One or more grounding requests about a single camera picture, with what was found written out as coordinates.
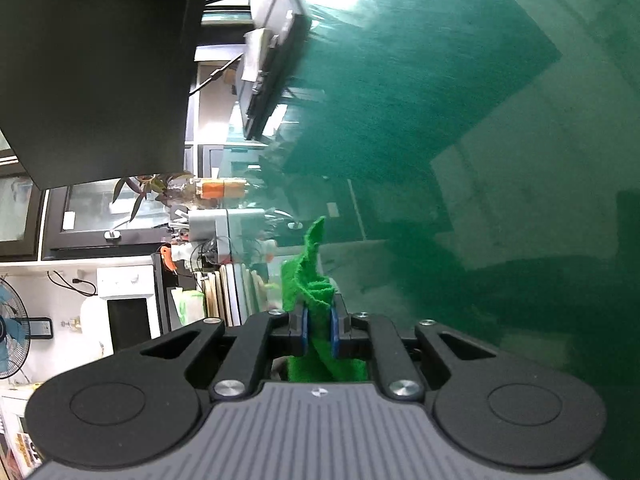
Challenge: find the green cleaning cloth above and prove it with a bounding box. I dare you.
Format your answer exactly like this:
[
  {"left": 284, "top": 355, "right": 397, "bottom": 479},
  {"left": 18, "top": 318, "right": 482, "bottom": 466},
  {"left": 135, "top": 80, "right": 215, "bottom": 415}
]
[{"left": 280, "top": 216, "right": 369, "bottom": 384}]

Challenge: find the orange bottle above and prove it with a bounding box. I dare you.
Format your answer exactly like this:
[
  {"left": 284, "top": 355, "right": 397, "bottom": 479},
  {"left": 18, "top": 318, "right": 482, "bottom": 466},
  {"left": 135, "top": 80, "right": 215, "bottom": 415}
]
[{"left": 192, "top": 177, "right": 249, "bottom": 201}]

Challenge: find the blue-bladed standing fan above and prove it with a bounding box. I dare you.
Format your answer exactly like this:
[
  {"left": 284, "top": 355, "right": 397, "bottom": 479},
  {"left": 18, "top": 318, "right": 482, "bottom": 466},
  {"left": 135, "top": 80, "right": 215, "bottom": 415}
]
[{"left": 0, "top": 277, "right": 32, "bottom": 381}]

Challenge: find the orange white tool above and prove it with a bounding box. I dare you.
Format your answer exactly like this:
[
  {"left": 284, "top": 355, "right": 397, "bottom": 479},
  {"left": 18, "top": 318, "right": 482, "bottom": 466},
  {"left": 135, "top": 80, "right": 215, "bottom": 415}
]
[{"left": 160, "top": 240, "right": 202, "bottom": 272}]

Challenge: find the black window frame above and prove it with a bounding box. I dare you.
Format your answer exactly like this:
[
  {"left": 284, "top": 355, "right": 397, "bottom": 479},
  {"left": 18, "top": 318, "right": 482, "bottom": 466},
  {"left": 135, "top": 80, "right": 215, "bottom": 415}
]
[{"left": 0, "top": 145, "right": 197, "bottom": 264}]

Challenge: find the black monitor cable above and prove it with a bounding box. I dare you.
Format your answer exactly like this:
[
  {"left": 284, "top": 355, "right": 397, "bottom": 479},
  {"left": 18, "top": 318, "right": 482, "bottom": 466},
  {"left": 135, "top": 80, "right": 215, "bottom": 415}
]
[{"left": 187, "top": 55, "right": 247, "bottom": 97}]

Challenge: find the white appliance with dark window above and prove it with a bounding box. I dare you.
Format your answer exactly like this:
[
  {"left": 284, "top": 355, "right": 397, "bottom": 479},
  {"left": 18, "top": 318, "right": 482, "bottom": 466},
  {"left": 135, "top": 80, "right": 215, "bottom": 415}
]
[{"left": 80, "top": 265, "right": 161, "bottom": 357}]

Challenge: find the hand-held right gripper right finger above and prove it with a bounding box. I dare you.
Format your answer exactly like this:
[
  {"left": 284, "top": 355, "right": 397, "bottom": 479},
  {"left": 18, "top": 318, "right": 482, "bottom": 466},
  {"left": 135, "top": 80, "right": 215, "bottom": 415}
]
[{"left": 328, "top": 294, "right": 506, "bottom": 402}]

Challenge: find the red-leaved potted plant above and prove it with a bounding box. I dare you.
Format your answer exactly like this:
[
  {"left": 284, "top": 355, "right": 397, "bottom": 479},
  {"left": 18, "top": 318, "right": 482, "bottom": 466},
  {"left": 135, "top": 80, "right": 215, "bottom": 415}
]
[{"left": 114, "top": 172, "right": 196, "bottom": 224}]

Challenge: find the row of flat boards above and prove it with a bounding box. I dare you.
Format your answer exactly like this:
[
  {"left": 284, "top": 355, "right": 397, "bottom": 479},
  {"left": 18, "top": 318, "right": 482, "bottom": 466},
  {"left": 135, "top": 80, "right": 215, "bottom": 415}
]
[{"left": 202, "top": 261, "right": 261, "bottom": 327}]

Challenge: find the grey metal box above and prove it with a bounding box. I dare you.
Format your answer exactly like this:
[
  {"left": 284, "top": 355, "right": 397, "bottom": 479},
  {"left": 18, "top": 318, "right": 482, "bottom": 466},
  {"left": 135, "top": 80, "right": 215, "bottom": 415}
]
[{"left": 187, "top": 209, "right": 231, "bottom": 241}]

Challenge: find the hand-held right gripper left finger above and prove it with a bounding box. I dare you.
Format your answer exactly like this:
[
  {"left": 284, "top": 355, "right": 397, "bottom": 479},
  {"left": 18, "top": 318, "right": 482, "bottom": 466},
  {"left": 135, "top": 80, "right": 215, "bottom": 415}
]
[{"left": 131, "top": 306, "right": 310, "bottom": 403}]

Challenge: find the green white packet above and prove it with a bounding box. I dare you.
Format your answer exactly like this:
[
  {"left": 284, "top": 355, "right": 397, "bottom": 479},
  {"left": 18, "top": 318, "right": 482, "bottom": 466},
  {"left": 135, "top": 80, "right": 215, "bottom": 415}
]
[{"left": 170, "top": 287, "right": 206, "bottom": 326}]

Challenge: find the black curved monitor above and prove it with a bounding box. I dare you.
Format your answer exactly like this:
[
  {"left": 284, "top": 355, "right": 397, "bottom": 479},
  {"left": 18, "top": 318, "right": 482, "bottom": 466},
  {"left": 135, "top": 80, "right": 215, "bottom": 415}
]
[{"left": 0, "top": 0, "right": 217, "bottom": 192}]

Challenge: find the black power cable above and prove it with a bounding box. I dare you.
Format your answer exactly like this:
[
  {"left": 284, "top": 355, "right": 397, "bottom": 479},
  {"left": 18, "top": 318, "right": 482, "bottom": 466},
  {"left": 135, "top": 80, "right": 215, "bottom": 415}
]
[{"left": 47, "top": 270, "right": 97, "bottom": 297}]

